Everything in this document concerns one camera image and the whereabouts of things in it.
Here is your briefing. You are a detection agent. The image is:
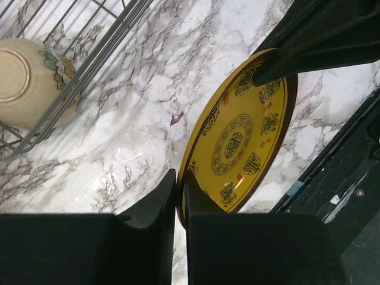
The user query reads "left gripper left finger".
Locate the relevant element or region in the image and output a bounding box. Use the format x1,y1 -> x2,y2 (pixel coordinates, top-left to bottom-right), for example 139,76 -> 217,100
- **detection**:
1,169 -> 176,284

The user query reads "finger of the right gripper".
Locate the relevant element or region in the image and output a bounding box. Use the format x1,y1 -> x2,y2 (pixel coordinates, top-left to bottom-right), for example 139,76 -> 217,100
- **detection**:
253,0 -> 379,86

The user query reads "yellow patterned plate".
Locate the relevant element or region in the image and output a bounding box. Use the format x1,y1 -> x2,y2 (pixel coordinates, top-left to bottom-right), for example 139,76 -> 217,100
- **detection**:
177,48 -> 298,223

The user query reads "white ceramic bowl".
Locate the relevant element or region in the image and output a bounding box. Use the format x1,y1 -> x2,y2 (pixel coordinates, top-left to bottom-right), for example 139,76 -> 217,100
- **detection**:
1,38 -> 77,129

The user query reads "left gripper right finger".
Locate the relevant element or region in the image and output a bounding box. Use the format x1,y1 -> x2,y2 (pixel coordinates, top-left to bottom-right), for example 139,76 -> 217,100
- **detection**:
183,171 -> 347,284

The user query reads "black mounting rail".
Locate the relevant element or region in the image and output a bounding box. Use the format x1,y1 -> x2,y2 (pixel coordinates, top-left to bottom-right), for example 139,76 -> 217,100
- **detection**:
272,89 -> 379,284

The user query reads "black wire dish rack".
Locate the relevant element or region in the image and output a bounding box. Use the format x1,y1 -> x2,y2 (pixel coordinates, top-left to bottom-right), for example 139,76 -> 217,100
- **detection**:
1,1 -> 151,161

